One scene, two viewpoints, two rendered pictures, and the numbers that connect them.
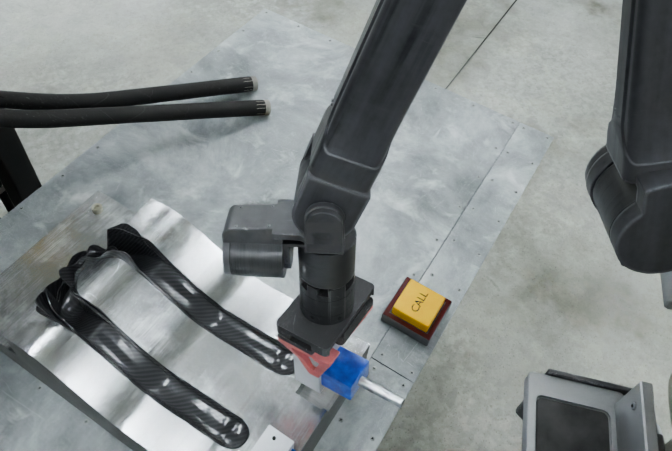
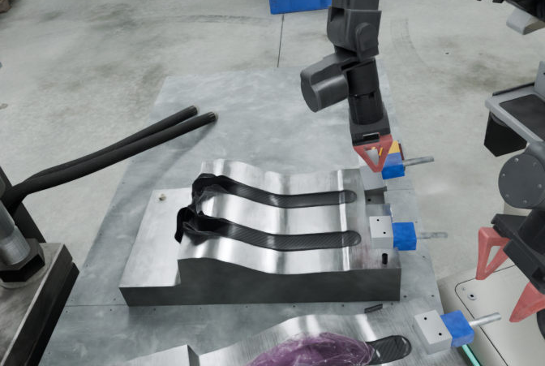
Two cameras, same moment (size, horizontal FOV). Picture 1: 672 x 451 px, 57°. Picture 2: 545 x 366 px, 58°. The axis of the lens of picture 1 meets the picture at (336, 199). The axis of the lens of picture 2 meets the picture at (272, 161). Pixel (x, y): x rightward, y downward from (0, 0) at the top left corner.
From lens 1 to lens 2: 0.49 m
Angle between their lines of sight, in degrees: 18
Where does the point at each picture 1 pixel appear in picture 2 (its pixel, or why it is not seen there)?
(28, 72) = not seen: outside the picture
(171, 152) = (173, 163)
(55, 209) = (124, 224)
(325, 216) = (367, 27)
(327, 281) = (371, 84)
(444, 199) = not seen: hidden behind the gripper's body
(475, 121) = not seen: hidden behind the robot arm
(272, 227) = (334, 62)
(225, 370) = (317, 217)
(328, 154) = not seen: outside the picture
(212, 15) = (87, 147)
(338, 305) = (379, 103)
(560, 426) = (519, 108)
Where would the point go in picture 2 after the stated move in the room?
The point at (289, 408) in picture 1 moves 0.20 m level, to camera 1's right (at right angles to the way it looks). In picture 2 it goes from (369, 212) to (457, 174)
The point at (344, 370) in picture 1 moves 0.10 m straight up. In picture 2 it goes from (392, 161) to (393, 114)
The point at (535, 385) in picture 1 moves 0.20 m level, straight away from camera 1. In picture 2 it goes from (493, 101) to (488, 49)
